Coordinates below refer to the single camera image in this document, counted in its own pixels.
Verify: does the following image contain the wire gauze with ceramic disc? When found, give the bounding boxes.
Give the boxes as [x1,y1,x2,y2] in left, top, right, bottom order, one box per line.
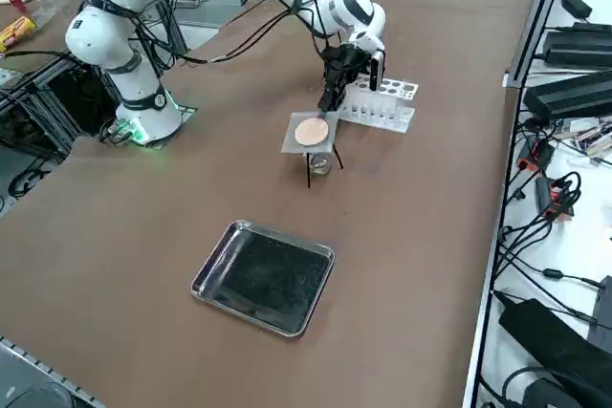
[279,110,341,157]

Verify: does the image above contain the dark ribbed power supply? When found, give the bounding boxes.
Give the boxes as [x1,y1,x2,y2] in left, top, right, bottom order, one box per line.
[523,71,612,118]

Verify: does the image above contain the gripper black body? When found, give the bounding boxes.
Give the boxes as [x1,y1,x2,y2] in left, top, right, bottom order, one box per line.
[322,42,373,88]

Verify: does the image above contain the small black adapter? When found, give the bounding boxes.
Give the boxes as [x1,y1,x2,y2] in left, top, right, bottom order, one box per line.
[557,0,594,18]

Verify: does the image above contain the yellow red snack packet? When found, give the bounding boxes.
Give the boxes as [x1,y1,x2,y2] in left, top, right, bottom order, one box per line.
[0,14,39,54]

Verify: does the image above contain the stainless steel tray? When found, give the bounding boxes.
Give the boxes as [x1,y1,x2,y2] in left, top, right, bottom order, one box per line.
[189,219,336,338]

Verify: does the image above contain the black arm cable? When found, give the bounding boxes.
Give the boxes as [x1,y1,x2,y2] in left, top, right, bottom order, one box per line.
[133,0,345,65]

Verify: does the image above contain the black adapter with orange clip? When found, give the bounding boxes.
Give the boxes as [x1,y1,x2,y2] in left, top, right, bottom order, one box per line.
[534,174,582,221]

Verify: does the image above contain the black cable with ferrite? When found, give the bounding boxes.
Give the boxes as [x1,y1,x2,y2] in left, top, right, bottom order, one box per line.
[494,262,603,288]

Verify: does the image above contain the black orange connector box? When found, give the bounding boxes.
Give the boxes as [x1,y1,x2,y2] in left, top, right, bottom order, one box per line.
[517,137,557,171]

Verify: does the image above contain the aluminium frame rail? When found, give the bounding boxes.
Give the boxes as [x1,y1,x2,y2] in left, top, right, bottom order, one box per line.
[504,0,575,89]

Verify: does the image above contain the ribbed grey table rail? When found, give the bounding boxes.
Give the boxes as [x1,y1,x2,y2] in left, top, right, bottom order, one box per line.
[0,334,104,408]

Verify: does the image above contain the large black adapter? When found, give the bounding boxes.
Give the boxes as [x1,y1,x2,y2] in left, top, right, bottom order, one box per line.
[492,289,612,408]

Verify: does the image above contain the black metal frame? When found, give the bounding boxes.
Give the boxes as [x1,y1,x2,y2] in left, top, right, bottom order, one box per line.
[0,54,97,165]

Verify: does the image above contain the black ring tripod stand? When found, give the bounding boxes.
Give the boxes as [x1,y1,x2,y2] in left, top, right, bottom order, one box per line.
[303,143,345,189]

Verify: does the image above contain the black power brick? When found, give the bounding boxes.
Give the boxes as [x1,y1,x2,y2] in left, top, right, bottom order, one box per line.
[542,20,612,70]

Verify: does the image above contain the white test tube rack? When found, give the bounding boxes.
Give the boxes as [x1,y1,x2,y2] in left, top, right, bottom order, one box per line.
[334,75,418,136]

